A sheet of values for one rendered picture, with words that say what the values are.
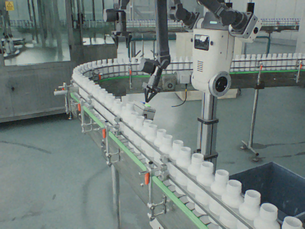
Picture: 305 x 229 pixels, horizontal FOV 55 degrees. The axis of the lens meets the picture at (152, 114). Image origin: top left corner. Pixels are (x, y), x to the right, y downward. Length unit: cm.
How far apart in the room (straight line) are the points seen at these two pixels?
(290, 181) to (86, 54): 555
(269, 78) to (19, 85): 319
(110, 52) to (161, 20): 525
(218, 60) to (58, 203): 186
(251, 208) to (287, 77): 277
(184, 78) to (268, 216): 218
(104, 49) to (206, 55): 498
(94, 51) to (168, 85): 388
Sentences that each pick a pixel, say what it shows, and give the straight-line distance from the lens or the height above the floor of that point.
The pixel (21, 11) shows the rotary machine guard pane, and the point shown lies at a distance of 434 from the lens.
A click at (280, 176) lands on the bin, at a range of 147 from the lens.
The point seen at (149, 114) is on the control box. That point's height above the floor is 108.
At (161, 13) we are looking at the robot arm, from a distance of 143.
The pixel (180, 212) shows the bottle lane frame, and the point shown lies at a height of 97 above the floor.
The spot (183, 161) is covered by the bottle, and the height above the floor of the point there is 113.
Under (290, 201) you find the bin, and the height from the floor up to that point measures 81.
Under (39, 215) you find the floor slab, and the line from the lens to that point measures 274.
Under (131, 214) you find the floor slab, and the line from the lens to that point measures 259.
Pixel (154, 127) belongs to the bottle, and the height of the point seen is 116.
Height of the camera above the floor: 161
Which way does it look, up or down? 20 degrees down
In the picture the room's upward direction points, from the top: straight up
